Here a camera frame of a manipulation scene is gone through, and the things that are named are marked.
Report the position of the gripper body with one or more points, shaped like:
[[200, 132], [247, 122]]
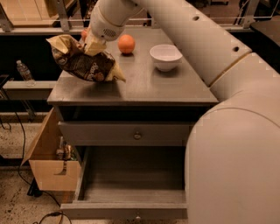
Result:
[[105, 24]]

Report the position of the brown chip bag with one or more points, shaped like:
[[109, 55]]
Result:
[[69, 54]]

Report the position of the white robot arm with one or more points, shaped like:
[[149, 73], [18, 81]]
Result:
[[232, 169]]

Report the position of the closed top drawer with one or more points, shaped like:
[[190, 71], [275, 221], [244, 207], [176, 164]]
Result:
[[125, 133]]

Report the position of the grey drawer cabinet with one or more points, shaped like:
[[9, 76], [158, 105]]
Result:
[[148, 95]]

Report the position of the open middle drawer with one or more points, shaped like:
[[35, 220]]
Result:
[[131, 183]]

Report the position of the red apple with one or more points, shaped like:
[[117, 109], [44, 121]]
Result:
[[84, 34]]

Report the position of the orange fruit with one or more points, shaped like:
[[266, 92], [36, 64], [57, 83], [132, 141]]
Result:
[[126, 44]]

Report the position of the white bowl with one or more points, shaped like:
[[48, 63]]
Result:
[[165, 57]]

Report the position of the clear water bottle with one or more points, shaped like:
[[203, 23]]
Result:
[[25, 73]]

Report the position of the snack packets in box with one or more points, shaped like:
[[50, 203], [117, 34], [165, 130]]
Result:
[[65, 151]]

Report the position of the cardboard box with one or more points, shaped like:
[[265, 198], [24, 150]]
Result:
[[51, 173]]

